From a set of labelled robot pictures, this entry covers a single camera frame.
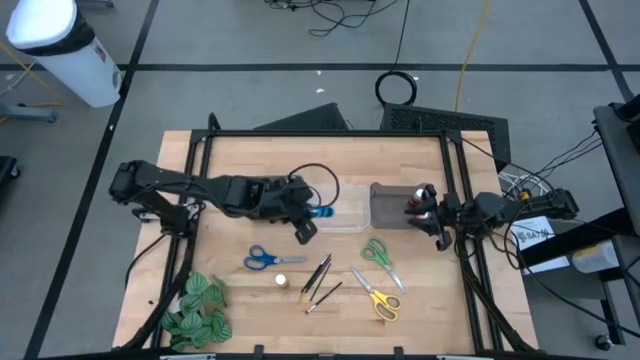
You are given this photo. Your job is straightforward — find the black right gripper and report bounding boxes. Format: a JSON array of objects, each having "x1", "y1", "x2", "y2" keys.
[{"x1": 405, "y1": 184, "x2": 466, "y2": 252}]

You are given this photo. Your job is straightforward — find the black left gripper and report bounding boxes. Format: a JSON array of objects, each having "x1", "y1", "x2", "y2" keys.
[{"x1": 269, "y1": 175, "x2": 322, "y2": 246}]

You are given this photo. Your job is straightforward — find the green handled scissors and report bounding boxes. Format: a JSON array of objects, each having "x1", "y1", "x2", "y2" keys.
[{"x1": 360, "y1": 237, "x2": 408, "y2": 295}]

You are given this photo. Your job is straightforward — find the blue handled scissors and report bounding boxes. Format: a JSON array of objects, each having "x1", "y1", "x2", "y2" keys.
[{"x1": 243, "y1": 244, "x2": 309, "y2": 272}]

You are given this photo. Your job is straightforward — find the black paintbrush gold ferrule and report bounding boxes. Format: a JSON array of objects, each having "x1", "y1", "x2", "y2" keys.
[
  {"x1": 298, "y1": 253, "x2": 331, "y2": 304},
  {"x1": 301, "y1": 255, "x2": 333, "y2": 297}
]

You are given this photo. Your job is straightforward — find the thin black paintbrush silver ferrule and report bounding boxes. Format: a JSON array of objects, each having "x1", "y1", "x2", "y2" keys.
[{"x1": 306, "y1": 262, "x2": 333, "y2": 307}]

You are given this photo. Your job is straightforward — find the yellow handled scissors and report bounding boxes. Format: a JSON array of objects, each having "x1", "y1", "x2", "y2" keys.
[{"x1": 349, "y1": 266, "x2": 402, "y2": 323}]

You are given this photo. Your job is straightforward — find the grey plastic bin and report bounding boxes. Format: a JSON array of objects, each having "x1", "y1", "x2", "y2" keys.
[{"x1": 368, "y1": 181, "x2": 432, "y2": 231}]

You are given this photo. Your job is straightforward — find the clear plastic bin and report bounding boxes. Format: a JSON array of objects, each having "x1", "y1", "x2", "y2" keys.
[{"x1": 310, "y1": 183, "x2": 372, "y2": 235}]

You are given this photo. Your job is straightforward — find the black computer tower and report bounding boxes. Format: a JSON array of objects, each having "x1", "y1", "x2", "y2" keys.
[{"x1": 252, "y1": 102, "x2": 350, "y2": 132}]

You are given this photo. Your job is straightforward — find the black mesh computer case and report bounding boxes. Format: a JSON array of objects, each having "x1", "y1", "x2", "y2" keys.
[{"x1": 379, "y1": 102, "x2": 512, "y2": 174}]

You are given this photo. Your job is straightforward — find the white paper label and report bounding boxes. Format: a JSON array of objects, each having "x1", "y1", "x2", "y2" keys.
[{"x1": 509, "y1": 215, "x2": 571, "y2": 275}]

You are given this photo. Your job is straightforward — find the green artificial plant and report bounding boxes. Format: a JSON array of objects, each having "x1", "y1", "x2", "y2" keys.
[{"x1": 160, "y1": 271, "x2": 234, "y2": 354}]

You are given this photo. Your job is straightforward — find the white plastic container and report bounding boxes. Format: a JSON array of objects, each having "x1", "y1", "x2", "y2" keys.
[{"x1": 572, "y1": 239, "x2": 620, "y2": 274}]

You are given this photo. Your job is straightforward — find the black equipment cart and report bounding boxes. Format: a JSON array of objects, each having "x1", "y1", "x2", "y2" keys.
[{"x1": 519, "y1": 102, "x2": 640, "y2": 351}]

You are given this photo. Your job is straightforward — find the white trash can black bag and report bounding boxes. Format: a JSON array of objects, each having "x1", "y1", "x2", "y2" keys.
[{"x1": 5, "y1": 0, "x2": 123, "y2": 109}]

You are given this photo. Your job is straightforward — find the grey stand base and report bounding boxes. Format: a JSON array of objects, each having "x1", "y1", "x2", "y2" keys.
[{"x1": 0, "y1": 102, "x2": 57, "y2": 124}]

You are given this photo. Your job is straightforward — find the black left camera cable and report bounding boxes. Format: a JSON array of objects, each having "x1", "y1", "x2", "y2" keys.
[{"x1": 287, "y1": 162, "x2": 342, "y2": 209}]

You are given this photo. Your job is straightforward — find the black aluminium table frame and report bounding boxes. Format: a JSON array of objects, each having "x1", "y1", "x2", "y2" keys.
[{"x1": 119, "y1": 112, "x2": 541, "y2": 357}]

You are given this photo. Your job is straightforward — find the white cable bundle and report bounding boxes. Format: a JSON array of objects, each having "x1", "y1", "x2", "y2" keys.
[{"x1": 497, "y1": 171, "x2": 544, "y2": 200}]

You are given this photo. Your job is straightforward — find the black power cable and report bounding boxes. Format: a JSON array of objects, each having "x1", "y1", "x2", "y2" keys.
[{"x1": 374, "y1": 0, "x2": 419, "y2": 107}]

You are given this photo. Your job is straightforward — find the yellow cable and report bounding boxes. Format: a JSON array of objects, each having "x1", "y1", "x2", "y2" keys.
[{"x1": 453, "y1": 0, "x2": 494, "y2": 114}]

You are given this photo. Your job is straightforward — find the tangled black floor cables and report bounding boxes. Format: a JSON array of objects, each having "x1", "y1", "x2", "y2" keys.
[{"x1": 264, "y1": 0, "x2": 401, "y2": 38}]

